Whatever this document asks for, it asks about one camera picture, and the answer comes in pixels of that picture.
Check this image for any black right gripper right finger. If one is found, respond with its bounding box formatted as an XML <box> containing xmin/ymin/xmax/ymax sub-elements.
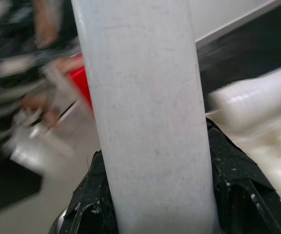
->
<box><xmin>206</xmin><ymin>117</ymin><xmax>281</xmax><ymax>234</ymax></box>

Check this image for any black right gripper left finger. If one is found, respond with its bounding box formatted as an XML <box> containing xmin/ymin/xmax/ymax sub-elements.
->
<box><xmin>50</xmin><ymin>150</ymin><xmax>119</xmax><ymax>234</ymax></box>

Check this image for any white plastic table top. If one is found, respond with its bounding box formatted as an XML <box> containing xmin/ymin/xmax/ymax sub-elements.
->
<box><xmin>205</xmin><ymin>107</ymin><xmax>281</xmax><ymax>216</ymax></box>

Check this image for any white plastic table leg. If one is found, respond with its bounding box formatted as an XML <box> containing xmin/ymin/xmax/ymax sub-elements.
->
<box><xmin>71</xmin><ymin>0</ymin><xmax>225</xmax><ymax>234</ymax></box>
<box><xmin>208</xmin><ymin>64</ymin><xmax>281</xmax><ymax>131</ymax></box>

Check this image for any red plastic crate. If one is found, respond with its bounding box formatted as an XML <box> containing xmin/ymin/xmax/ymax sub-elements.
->
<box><xmin>66</xmin><ymin>65</ymin><xmax>94</xmax><ymax>112</ymax></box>

